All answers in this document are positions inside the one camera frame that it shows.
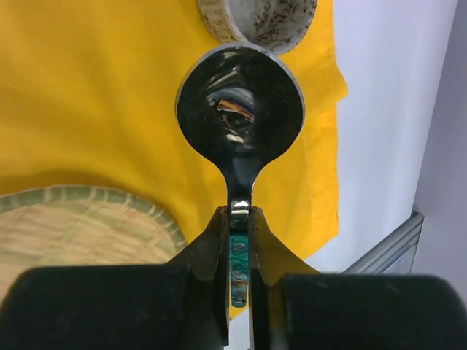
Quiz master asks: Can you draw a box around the green handled spoon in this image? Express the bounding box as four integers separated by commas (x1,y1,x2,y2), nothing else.
174,42,307,350

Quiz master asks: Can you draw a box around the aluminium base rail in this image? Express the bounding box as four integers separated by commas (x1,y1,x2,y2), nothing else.
344,211,424,275

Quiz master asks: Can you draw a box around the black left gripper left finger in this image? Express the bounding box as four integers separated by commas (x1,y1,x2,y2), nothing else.
1,207,229,349

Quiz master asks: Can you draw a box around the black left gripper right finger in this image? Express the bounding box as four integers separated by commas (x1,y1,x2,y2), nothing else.
249,207,466,349

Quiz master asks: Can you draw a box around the speckled ceramic cup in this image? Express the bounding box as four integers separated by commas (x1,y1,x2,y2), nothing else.
196,0,317,55

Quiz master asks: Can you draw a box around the yellow printed cloth placemat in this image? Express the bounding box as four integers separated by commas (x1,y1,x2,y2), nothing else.
0,0,349,262

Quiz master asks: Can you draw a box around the round woven yellow plate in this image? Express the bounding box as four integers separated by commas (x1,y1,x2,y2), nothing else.
1,184,187,297

